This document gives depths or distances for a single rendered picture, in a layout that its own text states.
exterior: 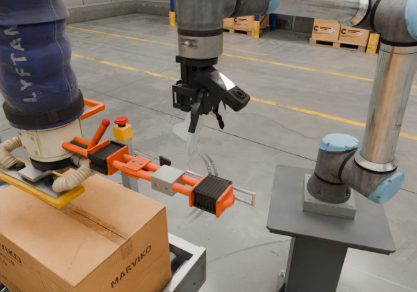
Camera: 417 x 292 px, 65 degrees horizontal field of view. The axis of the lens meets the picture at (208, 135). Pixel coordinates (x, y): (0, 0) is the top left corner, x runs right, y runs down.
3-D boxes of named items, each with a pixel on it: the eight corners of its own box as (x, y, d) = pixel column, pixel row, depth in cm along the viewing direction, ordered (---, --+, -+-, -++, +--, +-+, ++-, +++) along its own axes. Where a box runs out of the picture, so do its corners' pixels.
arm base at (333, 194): (303, 176, 159) (306, 159, 154) (344, 179, 157) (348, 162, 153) (310, 202, 142) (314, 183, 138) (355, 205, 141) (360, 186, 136)
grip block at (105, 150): (87, 168, 96) (84, 152, 93) (112, 154, 104) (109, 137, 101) (108, 177, 93) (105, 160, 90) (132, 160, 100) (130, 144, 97)
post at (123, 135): (133, 264, 211) (112, 126, 164) (141, 257, 217) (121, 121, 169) (141, 268, 208) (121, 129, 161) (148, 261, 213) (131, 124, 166)
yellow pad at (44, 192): (-8, 175, 110) (-13, 163, 108) (20, 161, 118) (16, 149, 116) (59, 209, 95) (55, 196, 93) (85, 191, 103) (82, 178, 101)
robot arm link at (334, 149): (331, 159, 154) (338, 126, 146) (362, 178, 141) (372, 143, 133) (306, 168, 148) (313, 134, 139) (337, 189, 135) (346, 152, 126)
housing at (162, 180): (150, 189, 88) (149, 175, 85) (165, 176, 93) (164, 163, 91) (171, 198, 84) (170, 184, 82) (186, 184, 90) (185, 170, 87)
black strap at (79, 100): (-10, 115, 100) (-14, 103, 98) (55, 91, 117) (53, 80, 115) (37, 132, 90) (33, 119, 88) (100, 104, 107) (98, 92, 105)
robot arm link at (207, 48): (231, 30, 66) (205, 39, 59) (230, 54, 68) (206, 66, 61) (193, 26, 70) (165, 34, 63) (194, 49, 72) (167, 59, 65)
